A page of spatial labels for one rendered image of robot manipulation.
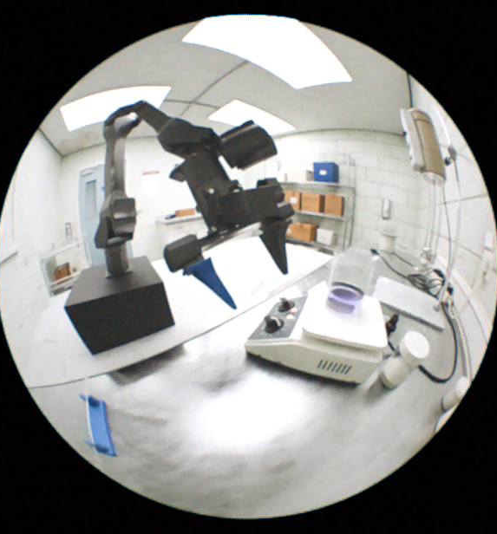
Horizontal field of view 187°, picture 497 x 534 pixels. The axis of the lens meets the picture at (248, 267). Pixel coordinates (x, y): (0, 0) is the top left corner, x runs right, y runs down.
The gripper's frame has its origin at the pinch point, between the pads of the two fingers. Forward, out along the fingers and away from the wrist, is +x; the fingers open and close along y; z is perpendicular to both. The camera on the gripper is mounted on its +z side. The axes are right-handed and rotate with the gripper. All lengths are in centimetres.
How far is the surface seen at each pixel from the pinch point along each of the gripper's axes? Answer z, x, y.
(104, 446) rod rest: 6.8, 9.0, -31.7
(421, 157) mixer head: 29, -6, 45
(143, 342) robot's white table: -12.4, 3.9, -20.5
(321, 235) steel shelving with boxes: -124, 28, 190
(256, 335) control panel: -2.3, 9.5, -3.2
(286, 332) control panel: 2.1, 9.6, -0.7
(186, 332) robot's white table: -12.4, 6.2, -11.7
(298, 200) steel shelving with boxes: -134, -31, 190
